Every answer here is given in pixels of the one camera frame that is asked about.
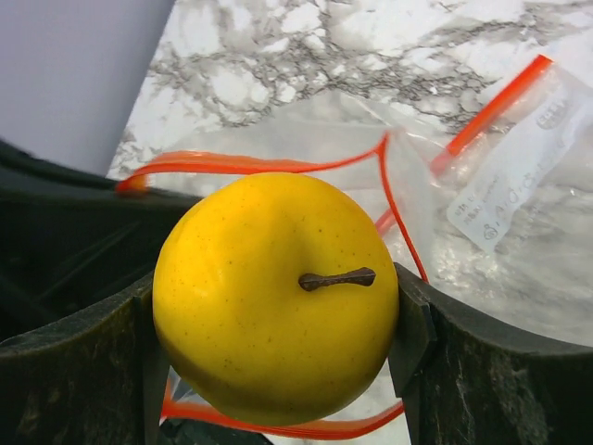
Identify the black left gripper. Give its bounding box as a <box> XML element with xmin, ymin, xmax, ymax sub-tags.
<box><xmin>1</xmin><ymin>141</ymin><xmax>198</xmax><ymax>339</ymax></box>

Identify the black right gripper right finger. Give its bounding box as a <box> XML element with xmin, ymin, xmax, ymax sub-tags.
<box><xmin>388</xmin><ymin>265</ymin><xmax>592</xmax><ymax>444</ymax></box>

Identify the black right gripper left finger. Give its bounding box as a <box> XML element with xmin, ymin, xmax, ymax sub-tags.
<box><xmin>1</xmin><ymin>275</ymin><xmax>169</xmax><ymax>444</ymax></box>

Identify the clear orange-zip bag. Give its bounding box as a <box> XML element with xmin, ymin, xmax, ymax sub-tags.
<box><xmin>113</xmin><ymin>90</ymin><xmax>446</xmax><ymax>441</ymax></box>
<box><xmin>378</xmin><ymin>56</ymin><xmax>592</xmax><ymax>346</ymax></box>

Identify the yellow toy apple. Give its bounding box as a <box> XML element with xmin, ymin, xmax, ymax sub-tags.
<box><xmin>153</xmin><ymin>172</ymin><xmax>398</xmax><ymax>426</ymax></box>

